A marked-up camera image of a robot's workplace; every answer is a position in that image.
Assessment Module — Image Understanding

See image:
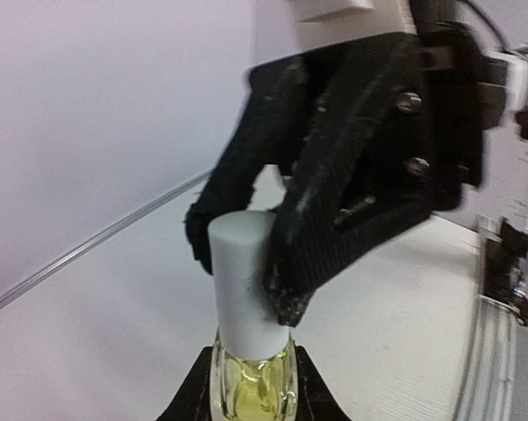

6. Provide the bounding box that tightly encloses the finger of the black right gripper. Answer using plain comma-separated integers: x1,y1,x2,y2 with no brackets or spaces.
185,56,309,274

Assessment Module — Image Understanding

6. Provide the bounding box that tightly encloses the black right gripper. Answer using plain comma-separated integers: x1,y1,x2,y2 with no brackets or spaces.
264,21,508,327

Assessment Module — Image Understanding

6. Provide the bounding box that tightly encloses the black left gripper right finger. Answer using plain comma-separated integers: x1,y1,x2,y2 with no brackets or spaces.
295,346,351,421

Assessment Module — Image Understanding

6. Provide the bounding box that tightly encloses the yellow nail polish bottle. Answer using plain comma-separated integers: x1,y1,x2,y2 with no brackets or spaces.
209,334,298,421

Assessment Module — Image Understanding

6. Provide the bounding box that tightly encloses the black right camera cable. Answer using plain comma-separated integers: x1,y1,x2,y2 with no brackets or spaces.
463,0,510,49

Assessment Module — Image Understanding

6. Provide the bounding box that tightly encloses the white nail polish cap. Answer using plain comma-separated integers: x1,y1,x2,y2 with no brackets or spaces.
208,210,289,360

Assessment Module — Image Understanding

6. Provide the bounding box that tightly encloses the aluminium table edge rail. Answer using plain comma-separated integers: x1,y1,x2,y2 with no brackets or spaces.
453,296,517,421

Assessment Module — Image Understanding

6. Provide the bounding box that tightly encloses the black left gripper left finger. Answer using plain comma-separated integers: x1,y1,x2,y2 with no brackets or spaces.
157,346,212,421

